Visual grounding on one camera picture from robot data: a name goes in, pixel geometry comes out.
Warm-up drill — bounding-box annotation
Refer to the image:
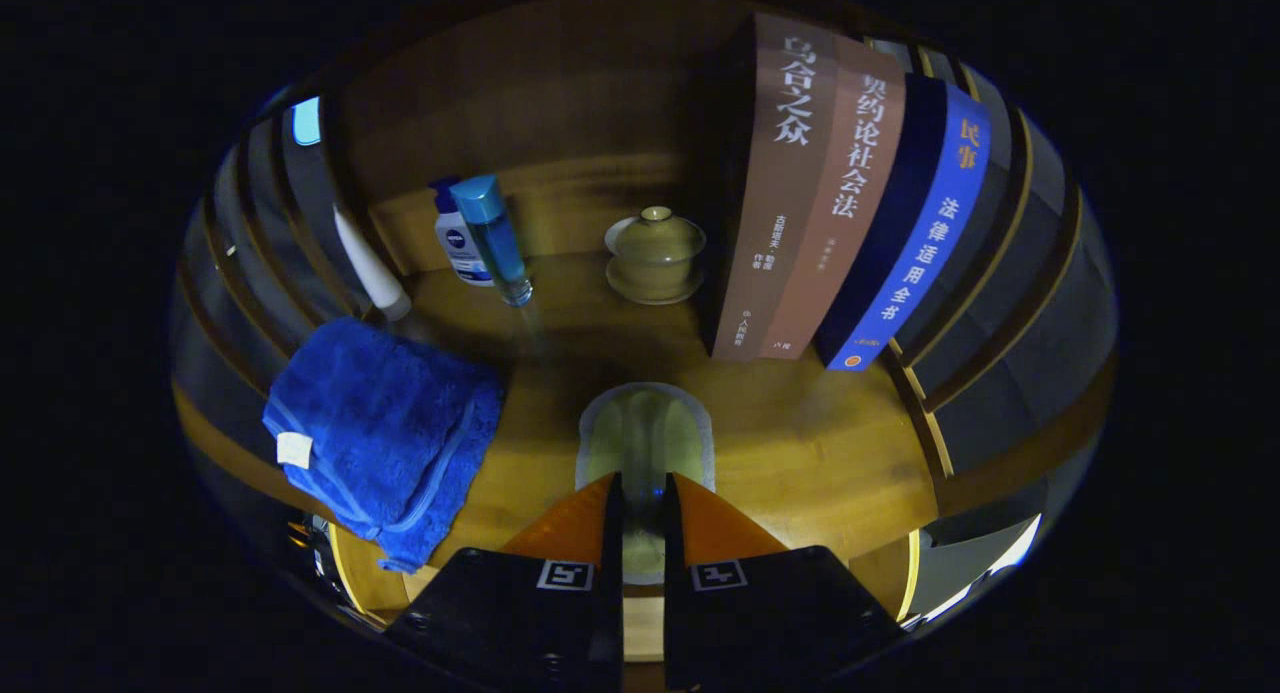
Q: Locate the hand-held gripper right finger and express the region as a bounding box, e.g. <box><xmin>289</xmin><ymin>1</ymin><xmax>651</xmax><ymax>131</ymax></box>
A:
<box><xmin>662</xmin><ymin>471</ymin><xmax>906</xmax><ymax>689</ymax></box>

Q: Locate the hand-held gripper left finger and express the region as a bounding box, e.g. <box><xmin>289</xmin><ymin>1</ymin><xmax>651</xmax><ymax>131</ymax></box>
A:
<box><xmin>385</xmin><ymin>471</ymin><xmax>626</xmax><ymax>689</ymax></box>

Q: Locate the yellow-green sponge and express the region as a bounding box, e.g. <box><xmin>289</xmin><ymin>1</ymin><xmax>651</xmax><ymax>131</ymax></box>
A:
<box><xmin>575</xmin><ymin>381</ymin><xmax>716</xmax><ymax>586</ymax></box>

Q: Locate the wooden countertop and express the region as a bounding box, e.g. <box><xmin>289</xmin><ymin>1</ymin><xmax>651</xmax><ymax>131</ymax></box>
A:
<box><xmin>172</xmin><ymin>251</ymin><xmax>941</xmax><ymax>614</ymax></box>

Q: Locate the blue towel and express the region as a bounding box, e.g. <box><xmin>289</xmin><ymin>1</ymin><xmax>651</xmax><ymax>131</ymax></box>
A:
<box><xmin>262</xmin><ymin>317</ymin><xmax>504</xmax><ymax>574</ymax></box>

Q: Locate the green lidded teacup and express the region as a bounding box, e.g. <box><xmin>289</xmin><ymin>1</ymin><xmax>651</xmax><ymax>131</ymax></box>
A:
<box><xmin>604</xmin><ymin>206</ymin><xmax>707</xmax><ymax>306</ymax></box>

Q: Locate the teal blue bottle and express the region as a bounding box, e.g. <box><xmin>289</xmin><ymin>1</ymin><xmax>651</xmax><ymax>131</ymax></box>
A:
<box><xmin>449</xmin><ymin>174</ymin><xmax>534</xmax><ymax>308</ymax></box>

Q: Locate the white bottle with blue cap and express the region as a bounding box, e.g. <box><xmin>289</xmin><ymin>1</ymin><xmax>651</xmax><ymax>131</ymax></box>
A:
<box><xmin>430</xmin><ymin>177</ymin><xmax>494</xmax><ymax>287</ymax></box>

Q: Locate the white tube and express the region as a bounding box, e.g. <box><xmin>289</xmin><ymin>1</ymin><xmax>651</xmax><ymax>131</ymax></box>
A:
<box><xmin>332</xmin><ymin>205</ymin><xmax>413</xmax><ymax>322</ymax></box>

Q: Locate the dark brown book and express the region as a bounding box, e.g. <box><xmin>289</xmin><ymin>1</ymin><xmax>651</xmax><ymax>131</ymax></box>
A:
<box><xmin>700</xmin><ymin>13</ymin><xmax>841</xmax><ymax>362</ymax></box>

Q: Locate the light brown book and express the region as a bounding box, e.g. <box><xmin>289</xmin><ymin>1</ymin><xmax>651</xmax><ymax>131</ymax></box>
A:
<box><xmin>760</xmin><ymin>35</ymin><xmax>907</xmax><ymax>361</ymax></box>

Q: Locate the blue book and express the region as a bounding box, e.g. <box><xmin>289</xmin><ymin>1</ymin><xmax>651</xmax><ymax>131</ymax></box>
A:
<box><xmin>812</xmin><ymin>73</ymin><xmax>993</xmax><ymax>372</ymax></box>

